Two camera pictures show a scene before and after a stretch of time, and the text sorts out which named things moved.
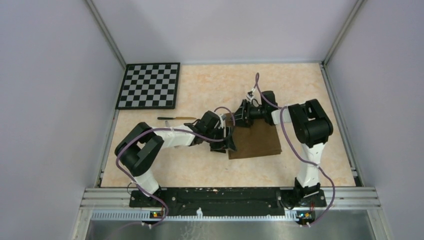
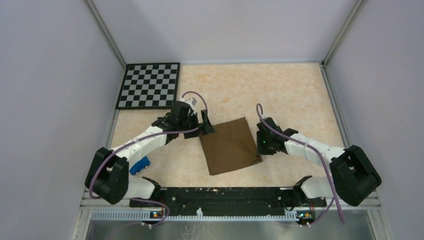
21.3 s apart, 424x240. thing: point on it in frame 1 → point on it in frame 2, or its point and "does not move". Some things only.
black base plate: x=225 y=201 does not move
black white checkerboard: x=149 y=86 does not move
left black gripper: x=220 y=146 → x=205 y=128
